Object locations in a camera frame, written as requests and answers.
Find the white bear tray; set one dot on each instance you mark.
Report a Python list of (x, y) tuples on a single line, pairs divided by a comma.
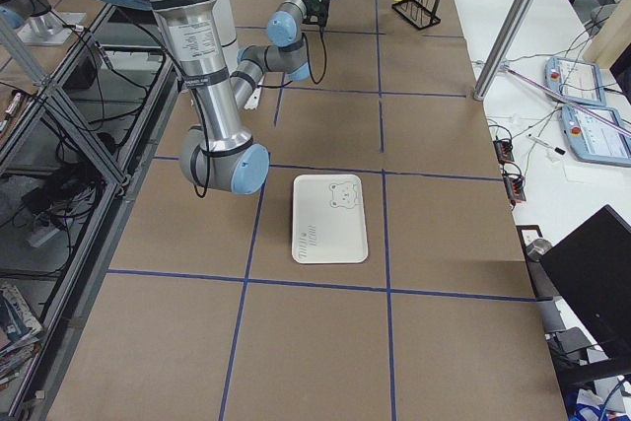
[(328, 220)]

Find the upper orange power strip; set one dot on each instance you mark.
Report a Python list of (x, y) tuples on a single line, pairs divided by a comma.
[(504, 150)]

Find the orange power strip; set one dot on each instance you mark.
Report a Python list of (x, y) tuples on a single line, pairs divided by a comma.
[(504, 150), (515, 188)]

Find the black marker pen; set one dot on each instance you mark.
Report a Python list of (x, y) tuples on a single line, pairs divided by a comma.
[(546, 145)]

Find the lower orange power strip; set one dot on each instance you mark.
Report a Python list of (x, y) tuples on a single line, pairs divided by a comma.
[(515, 188)]

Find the upper teach pendant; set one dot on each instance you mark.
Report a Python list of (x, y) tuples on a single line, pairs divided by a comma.
[(577, 80)]

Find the teach pendant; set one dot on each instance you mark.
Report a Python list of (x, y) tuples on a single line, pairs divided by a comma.
[(591, 140), (577, 80)]

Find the lower teach pendant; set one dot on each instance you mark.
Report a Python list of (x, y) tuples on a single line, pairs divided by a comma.
[(591, 140)]

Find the pink rod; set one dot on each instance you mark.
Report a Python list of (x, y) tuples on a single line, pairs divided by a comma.
[(559, 98)]

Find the silver metal cylinder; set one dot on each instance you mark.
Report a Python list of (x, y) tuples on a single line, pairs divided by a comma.
[(537, 249)]

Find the stack of magazines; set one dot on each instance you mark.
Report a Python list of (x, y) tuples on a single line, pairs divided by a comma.
[(20, 332)]

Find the black wire cup rack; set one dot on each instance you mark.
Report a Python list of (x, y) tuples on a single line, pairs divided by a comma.
[(421, 14)]

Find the white camera pole base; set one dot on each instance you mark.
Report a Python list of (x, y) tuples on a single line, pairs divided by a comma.
[(224, 20)]

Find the aluminium frame post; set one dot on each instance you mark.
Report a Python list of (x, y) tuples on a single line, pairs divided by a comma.
[(501, 46)]

